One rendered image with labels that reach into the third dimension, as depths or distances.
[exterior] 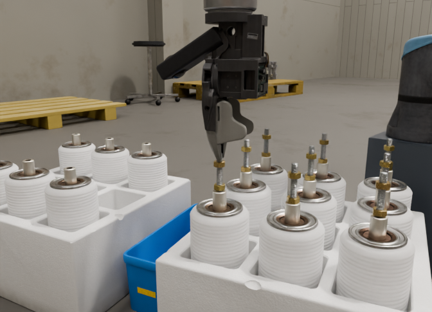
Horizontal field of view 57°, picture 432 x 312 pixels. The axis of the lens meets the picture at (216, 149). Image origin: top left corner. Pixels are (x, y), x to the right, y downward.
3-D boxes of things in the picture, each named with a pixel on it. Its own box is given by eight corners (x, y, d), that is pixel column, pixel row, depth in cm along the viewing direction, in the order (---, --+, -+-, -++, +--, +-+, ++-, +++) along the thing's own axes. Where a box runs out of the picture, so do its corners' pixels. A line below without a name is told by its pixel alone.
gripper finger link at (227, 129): (243, 166, 57) (245, 101, 55) (204, 163, 59) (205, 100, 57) (249, 161, 60) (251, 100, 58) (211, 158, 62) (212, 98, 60)
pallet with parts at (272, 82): (243, 89, 540) (243, 60, 531) (305, 93, 480) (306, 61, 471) (170, 97, 442) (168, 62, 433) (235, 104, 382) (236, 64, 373)
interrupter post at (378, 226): (369, 232, 56) (371, 210, 55) (387, 237, 54) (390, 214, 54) (366, 239, 54) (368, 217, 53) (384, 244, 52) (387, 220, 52)
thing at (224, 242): (256, 300, 70) (258, 204, 65) (231, 332, 62) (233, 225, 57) (209, 284, 74) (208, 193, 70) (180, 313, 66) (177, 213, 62)
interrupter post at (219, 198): (229, 208, 64) (229, 189, 63) (222, 213, 62) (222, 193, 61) (216, 206, 65) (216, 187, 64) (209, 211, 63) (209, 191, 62)
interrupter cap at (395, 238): (355, 222, 59) (355, 217, 59) (410, 234, 55) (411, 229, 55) (341, 242, 53) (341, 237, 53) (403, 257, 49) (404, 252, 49)
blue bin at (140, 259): (196, 245, 104) (195, 202, 101) (234, 254, 100) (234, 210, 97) (123, 309, 78) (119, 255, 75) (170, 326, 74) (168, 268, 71)
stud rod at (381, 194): (373, 225, 54) (378, 172, 52) (376, 223, 54) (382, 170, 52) (380, 228, 53) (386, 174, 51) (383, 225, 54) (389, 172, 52)
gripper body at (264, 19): (256, 103, 54) (258, 10, 51) (197, 101, 57) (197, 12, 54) (268, 98, 61) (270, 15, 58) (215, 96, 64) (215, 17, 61)
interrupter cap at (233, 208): (251, 206, 65) (251, 202, 65) (229, 223, 59) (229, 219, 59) (211, 198, 69) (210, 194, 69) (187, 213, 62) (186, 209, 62)
